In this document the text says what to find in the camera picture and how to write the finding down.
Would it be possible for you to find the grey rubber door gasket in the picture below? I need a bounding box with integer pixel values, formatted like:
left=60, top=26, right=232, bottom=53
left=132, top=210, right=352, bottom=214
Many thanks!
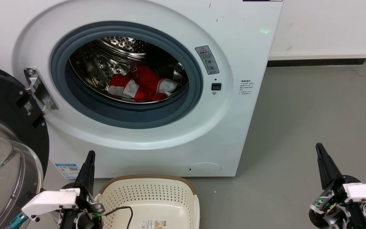
left=50, top=21, right=203, bottom=129

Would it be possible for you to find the red and white garment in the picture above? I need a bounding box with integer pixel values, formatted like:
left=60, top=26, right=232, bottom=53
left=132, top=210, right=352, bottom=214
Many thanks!
left=108, top=62, right=179, bottom=103

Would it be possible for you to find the white and dark baseboard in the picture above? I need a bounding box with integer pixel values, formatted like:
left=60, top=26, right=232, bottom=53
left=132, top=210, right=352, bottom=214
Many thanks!
left=267, top=50, right=366, bottom=67

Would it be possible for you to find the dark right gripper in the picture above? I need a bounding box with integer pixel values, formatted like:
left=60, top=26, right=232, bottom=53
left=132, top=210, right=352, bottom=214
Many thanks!
left=308, top=143, right=366, bottom=229

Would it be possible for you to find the cream perforated laundry basket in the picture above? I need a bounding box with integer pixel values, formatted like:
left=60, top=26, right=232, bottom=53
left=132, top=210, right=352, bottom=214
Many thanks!
left=94, top=174, right=200, bottom=229

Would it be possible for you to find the blue white energy label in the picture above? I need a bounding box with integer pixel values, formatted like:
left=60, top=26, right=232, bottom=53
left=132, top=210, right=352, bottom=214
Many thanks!
left=55, top=163, right=81, bottom=178

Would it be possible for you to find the paper label with barcode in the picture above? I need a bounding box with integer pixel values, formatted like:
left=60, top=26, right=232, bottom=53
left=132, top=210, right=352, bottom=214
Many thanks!
left=140, top=219, right=167, bottom=229

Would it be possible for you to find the silver metal door hinge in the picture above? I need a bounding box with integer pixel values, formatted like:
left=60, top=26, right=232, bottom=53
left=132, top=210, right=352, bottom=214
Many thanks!
left=24, top=67, right=59, bottom=115

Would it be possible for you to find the white front-load washing machine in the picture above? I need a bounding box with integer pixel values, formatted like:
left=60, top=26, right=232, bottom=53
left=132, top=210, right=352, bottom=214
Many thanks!
left=0, top=0, right=284, bottom=178

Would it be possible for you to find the grey warning sticker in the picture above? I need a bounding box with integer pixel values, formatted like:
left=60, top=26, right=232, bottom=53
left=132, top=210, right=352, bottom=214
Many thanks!
left=195, top=45, right=220, bottom=75

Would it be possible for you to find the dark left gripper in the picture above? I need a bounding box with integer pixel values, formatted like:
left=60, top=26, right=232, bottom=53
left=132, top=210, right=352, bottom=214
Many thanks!
left=58, top=150, right=105, bottom=229

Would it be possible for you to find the clear text notice sticker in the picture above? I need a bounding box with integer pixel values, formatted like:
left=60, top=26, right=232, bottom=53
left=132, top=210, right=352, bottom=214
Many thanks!
left=239, top=80, right=254, bottom=96

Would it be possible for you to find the round white filter cover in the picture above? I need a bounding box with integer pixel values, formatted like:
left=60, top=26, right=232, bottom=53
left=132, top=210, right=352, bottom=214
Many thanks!
left=188, top=163, right=222, bottom=176

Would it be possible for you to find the thin black cable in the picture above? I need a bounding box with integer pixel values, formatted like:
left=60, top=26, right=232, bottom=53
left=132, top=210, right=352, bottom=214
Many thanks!
left=102, top=206, right=133, bottom=229

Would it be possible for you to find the stainless steel washing machine drum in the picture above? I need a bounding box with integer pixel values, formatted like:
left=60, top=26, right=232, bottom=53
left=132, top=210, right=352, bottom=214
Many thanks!
left=69, top=37, right=189, bottom=104

